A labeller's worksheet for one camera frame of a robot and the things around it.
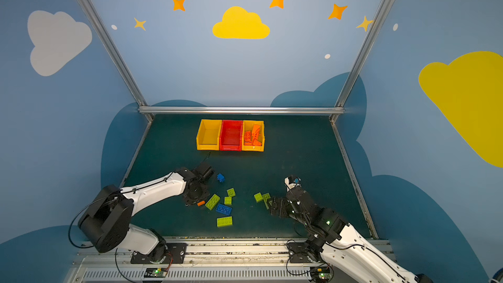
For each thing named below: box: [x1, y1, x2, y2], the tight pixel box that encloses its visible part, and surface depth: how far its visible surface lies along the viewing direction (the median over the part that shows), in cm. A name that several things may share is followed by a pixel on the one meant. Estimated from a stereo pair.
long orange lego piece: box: [243, 130, 253, 146], surface depth 110 cm
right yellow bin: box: [241, 119, 266, 152], surface depth 110 cm
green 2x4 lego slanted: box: [204, 193, 221, 211], surface depth 88 cm
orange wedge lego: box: [251, 124, 261, 138], surface depth 113 cm
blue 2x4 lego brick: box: [215, 203, 232, 216], surface depth 86 cm
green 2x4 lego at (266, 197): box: [261, 192, 271, 210], surface depth 90 cm
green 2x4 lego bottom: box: [216, 216, 233, 228], surface depth 82 cm
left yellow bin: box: [196, 119, 223, 151], surface depth 110 cm
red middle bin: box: [219, 119, 243, 152], surface depth 110 cm
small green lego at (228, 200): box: [223, 196, 232, 206], surface depth 88 cm
